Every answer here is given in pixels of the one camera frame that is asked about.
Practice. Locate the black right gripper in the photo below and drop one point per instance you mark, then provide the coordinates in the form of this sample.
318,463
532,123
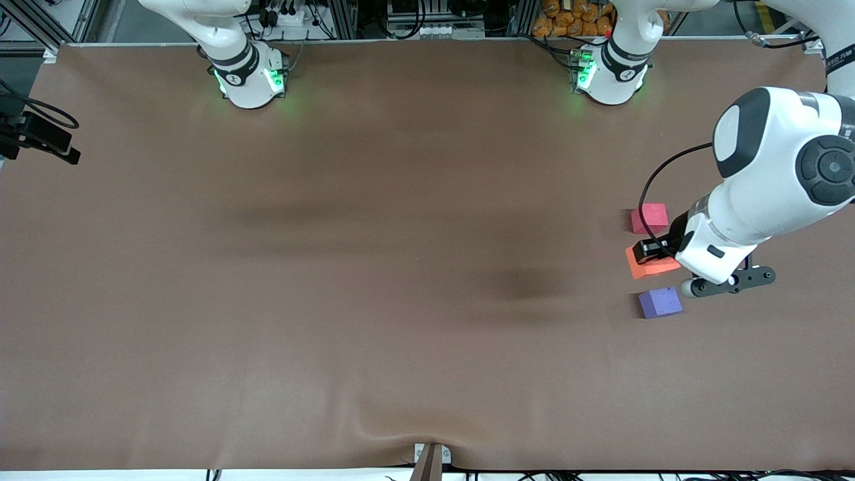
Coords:
41,135

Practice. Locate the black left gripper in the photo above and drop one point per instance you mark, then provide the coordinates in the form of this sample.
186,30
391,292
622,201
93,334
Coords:
672,240

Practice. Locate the orange foam block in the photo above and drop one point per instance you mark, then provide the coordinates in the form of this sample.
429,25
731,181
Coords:
651,268

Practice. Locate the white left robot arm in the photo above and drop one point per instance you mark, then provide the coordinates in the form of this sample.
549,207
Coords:
768,167

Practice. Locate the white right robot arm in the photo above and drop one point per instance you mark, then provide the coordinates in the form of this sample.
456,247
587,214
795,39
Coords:
250,80

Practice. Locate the red foam block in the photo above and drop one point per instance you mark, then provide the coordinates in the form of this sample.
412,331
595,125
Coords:
648,217

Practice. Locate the purple foam block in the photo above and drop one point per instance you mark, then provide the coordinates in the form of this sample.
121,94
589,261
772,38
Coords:
660,302

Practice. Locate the orange objects pile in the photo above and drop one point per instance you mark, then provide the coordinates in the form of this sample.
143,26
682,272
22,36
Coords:
568,20

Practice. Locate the white power strip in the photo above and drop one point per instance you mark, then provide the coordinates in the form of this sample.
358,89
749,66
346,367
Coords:
284,17

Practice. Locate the white terminal block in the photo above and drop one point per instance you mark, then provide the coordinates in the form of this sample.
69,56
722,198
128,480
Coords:
437,31

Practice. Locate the large table cover mat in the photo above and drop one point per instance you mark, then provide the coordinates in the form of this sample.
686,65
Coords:
334,300

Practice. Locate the aluminium frame profile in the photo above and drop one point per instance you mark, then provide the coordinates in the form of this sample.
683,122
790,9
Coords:
30,23

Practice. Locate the grey metal mount bracket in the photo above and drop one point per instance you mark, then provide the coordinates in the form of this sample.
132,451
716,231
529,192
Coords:
432,461

